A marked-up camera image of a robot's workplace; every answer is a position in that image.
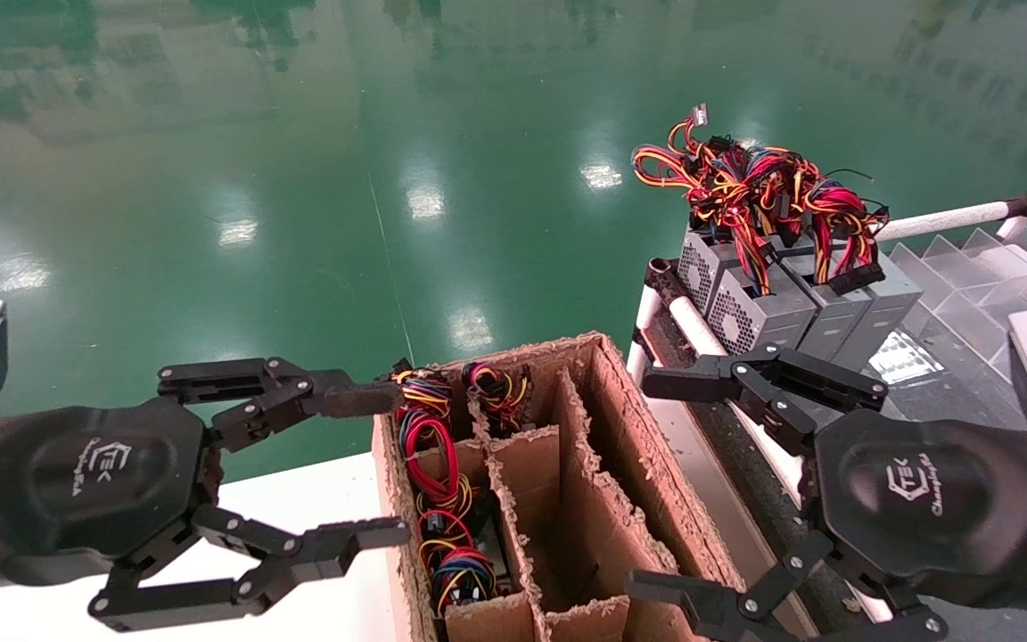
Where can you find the white cart rail pipe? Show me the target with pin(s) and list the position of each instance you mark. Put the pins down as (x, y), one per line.
(941, 218)

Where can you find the brown cardboard divider box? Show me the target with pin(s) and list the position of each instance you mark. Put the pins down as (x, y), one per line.
(603, 499)

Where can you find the clear plastic divider tray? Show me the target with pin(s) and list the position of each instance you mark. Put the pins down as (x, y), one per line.
(968, 276)

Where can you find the grey metal power supply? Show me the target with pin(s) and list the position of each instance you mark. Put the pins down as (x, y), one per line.
(701, 267)
(763, 316)
(888, 312)
(834, 330)

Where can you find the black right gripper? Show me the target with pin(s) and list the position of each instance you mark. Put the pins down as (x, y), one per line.
(924, 508)

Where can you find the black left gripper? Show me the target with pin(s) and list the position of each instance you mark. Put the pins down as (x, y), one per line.
(77, 481)

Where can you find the short white cart pipe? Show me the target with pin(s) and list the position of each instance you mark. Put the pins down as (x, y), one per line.
(644, 316)

